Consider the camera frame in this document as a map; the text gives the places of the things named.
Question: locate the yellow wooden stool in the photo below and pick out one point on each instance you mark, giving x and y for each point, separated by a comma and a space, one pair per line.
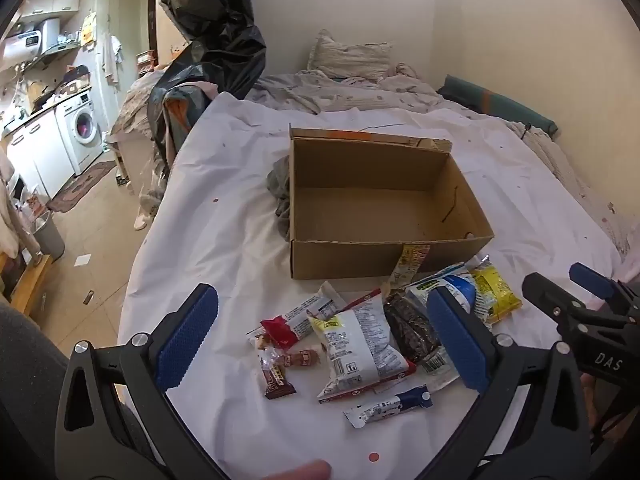
30, 280

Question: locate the white kitchen cabinet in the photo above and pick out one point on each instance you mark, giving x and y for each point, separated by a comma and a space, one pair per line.
35, 155

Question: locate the floral quilt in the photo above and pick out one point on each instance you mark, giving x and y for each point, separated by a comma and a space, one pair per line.
350, 92

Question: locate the blue and white stick packet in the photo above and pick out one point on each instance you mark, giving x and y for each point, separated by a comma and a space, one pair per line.
385, 406

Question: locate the white washing machine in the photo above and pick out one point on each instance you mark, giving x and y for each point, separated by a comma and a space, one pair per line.
82, 125

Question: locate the blue and white snack packet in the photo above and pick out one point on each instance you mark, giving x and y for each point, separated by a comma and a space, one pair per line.
452, 282

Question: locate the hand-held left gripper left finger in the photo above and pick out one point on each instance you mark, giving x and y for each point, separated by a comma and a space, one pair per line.
187, 340

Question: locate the yellow snack packet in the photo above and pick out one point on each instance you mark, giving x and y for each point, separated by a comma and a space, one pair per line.
495, 290

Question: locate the black plastic bag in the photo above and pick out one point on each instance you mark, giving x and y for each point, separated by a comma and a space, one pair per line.
215, 25

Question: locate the white water heater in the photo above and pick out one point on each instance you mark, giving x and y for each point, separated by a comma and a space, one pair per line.
30, 37

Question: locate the dark snack in clear wrapper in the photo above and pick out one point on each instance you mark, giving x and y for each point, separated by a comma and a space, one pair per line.
410, 327

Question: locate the small red candy packet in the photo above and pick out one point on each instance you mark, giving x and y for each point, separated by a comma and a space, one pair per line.
279, 331

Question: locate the grey trash bin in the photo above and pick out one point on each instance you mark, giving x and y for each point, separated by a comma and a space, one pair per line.
47, 235

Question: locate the dark cloth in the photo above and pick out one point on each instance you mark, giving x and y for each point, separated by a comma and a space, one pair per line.
25, 385

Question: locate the beige pillow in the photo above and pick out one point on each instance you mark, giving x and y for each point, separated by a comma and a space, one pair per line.
350, 57

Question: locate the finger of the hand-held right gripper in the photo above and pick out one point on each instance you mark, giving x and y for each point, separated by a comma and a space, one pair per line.
592, 277
550, 292

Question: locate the brown wafer packet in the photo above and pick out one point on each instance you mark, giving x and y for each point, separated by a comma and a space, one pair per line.
276, 380

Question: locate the large white snack packet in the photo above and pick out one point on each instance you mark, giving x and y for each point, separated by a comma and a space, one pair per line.
360, 355

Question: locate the patterned floor rug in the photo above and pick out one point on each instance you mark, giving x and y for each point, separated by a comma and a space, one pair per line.
80, 185

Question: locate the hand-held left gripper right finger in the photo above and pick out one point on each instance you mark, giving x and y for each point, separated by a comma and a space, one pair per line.
457, 342

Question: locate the white bed sheet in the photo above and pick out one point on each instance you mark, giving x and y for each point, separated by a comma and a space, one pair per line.
225, 210

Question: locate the brown cardboard box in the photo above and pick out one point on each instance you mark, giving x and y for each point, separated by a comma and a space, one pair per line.
370, 205

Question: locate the orange and teal cloth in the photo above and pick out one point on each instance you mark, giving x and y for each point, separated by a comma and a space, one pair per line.
177, 105

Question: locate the grey cloth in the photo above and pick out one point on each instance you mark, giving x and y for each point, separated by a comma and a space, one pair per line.
280, 190

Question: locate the hanging white towel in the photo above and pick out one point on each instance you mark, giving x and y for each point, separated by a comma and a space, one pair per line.
111, 57

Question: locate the red and white stick packet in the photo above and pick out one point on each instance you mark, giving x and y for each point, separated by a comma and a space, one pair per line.
305, 315

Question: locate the white paper scrap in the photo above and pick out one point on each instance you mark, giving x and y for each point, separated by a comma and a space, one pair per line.
82, 259

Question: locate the green rolled mat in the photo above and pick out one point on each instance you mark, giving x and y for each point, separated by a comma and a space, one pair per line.
500, 105

